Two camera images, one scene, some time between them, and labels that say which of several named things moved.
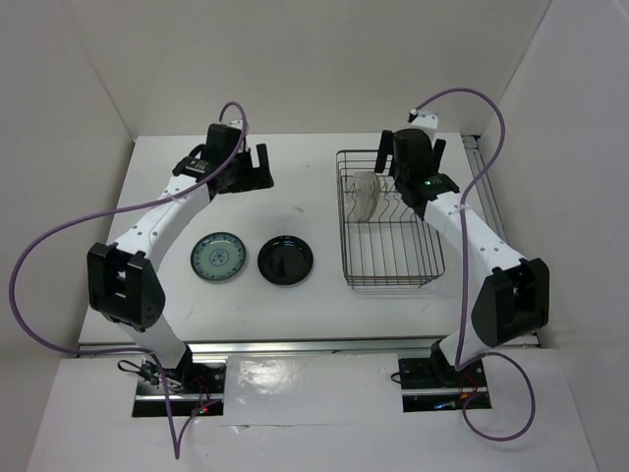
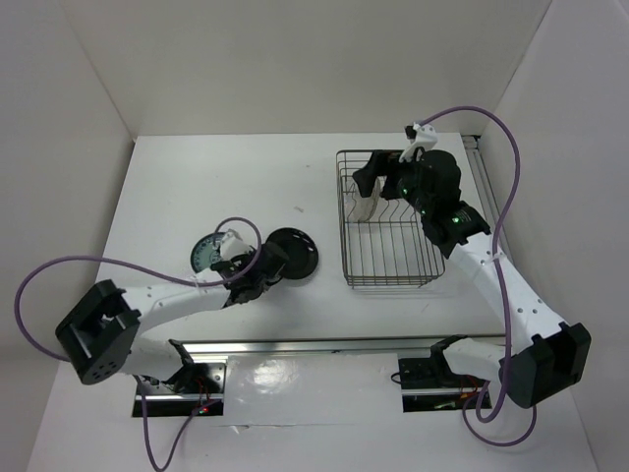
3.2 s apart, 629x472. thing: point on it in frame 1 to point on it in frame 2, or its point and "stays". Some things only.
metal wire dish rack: (386, 246) stays
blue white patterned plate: (218, 256) stays
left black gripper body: (241, 175) to (261, 287)
